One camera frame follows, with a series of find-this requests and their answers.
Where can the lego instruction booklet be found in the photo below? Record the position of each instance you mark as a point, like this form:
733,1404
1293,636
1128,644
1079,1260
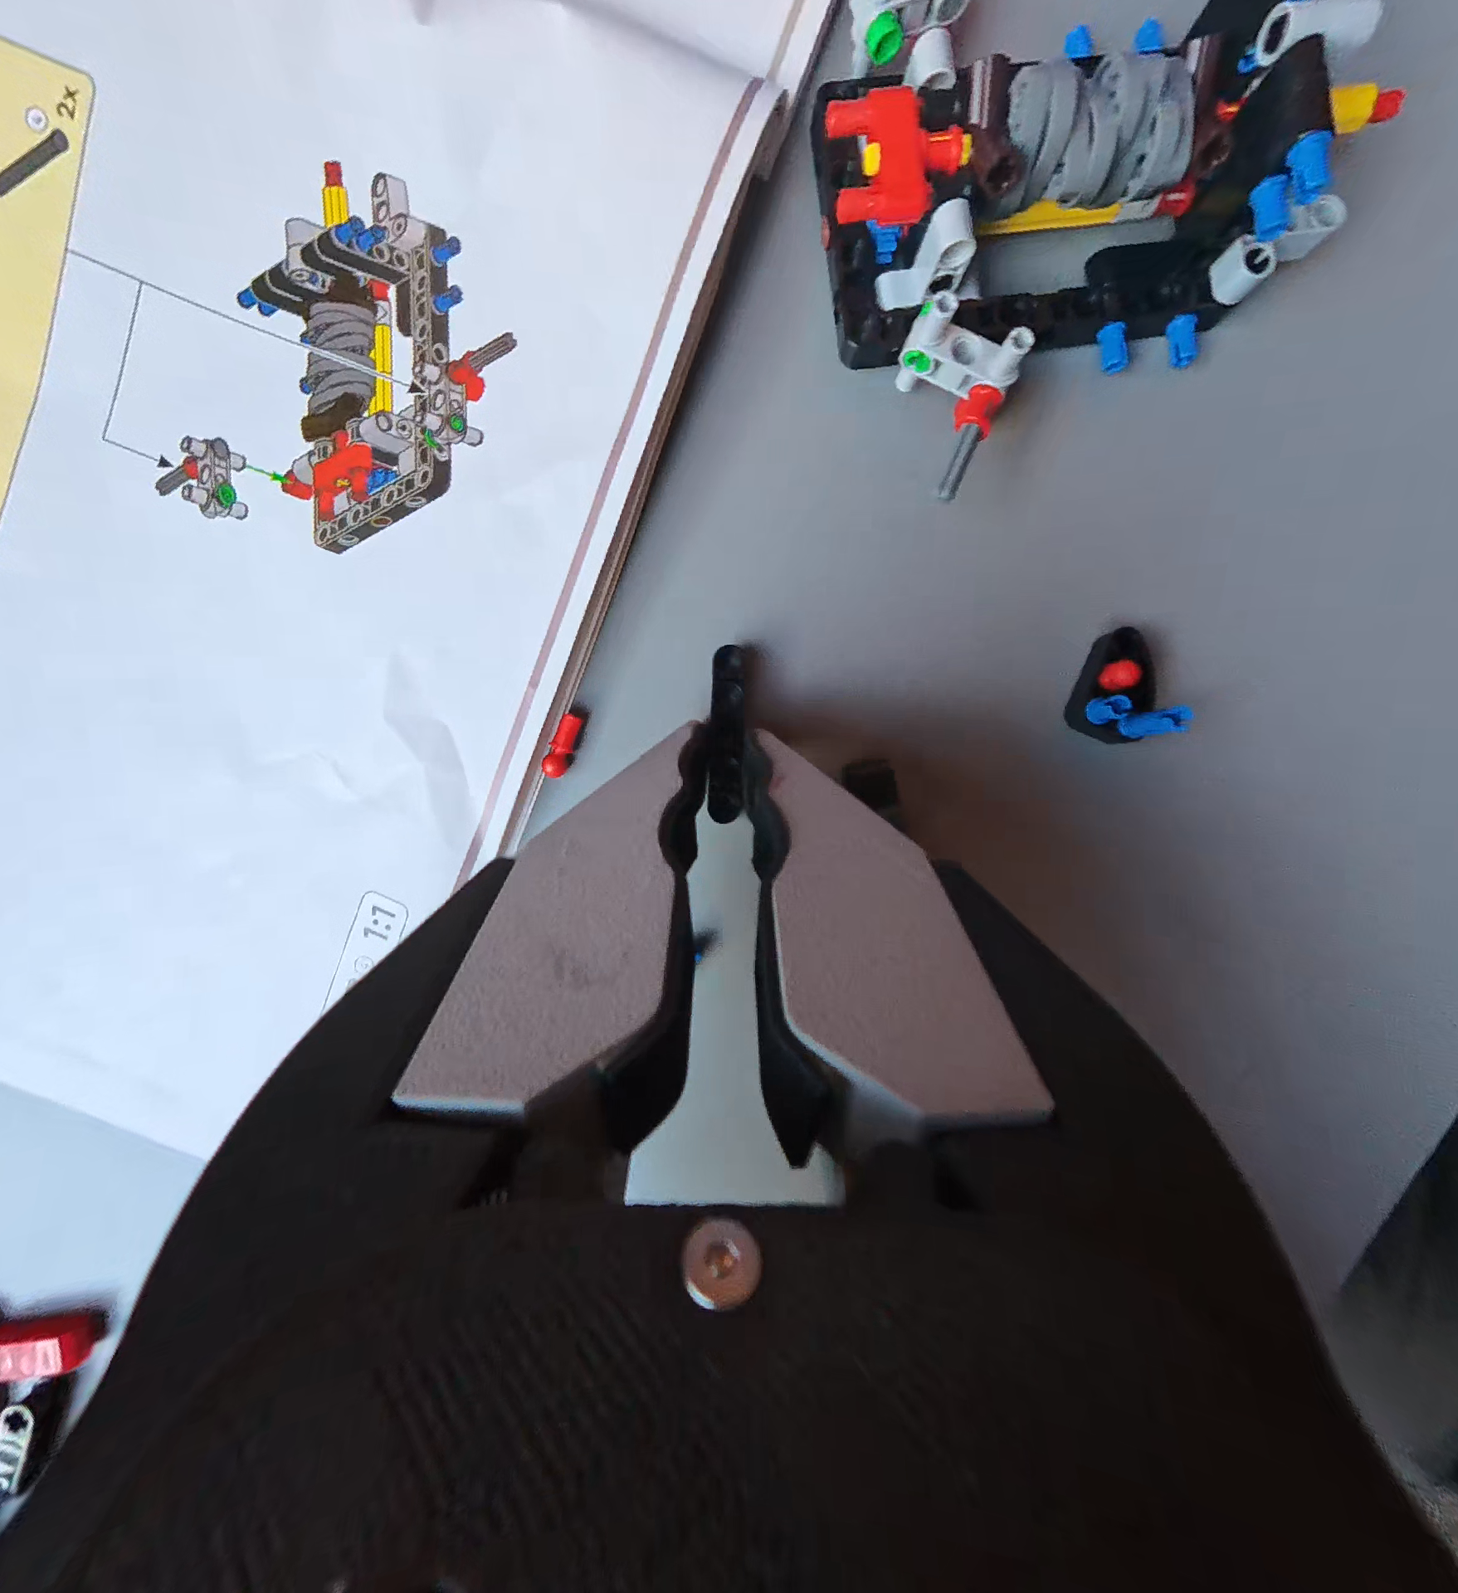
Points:
244,746

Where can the black lego piece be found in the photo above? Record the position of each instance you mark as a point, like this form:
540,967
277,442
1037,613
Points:
1134,720

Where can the red lego connector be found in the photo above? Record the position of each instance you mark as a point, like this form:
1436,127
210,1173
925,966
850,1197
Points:
567,743

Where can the pile of loose lego pieces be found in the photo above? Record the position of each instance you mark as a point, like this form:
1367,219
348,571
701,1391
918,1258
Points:
20,1351

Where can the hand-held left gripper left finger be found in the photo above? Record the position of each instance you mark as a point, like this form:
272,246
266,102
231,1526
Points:
544,982

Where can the long black lego beam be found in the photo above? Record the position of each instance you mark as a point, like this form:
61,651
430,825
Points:
729,721

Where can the red lego pin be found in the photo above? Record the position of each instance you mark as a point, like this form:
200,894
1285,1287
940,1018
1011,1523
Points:
1118,676

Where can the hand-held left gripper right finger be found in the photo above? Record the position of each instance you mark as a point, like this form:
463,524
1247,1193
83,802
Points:
892,982

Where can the partly built lego assembly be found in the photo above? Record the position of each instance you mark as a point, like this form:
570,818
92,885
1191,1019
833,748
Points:
1052,186

